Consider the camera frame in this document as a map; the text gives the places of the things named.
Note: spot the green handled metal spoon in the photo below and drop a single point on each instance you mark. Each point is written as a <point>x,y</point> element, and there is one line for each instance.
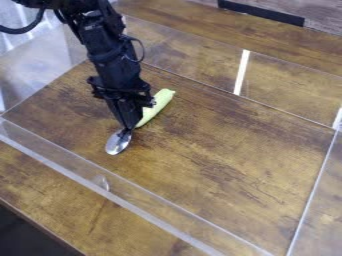
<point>120,138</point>

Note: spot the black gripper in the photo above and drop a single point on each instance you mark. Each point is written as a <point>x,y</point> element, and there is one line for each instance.
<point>117,83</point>

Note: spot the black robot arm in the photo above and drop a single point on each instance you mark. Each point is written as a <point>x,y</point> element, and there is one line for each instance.
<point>97,26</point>

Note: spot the clear acrylic enclosure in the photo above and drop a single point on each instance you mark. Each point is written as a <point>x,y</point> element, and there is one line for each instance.
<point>232,174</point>

